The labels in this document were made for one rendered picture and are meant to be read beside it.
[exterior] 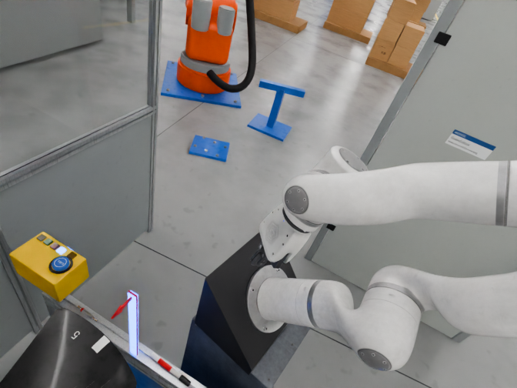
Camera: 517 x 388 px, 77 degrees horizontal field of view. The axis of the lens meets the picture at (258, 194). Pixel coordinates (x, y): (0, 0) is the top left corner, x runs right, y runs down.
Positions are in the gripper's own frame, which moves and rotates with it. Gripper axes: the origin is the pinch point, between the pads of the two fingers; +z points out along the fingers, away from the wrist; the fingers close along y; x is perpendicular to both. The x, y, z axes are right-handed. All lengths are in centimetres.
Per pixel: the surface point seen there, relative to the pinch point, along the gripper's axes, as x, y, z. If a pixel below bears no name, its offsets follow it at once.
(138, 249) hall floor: 11, -94, 137
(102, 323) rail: -23, -8, 53
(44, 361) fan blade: -37.4, 12.5, 22.5
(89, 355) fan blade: -30.0, 12.0, 21.9
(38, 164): -50, -66, 50
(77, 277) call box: -33, -14, 39
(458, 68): 96, -77, -51
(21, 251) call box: -47, -21, 38
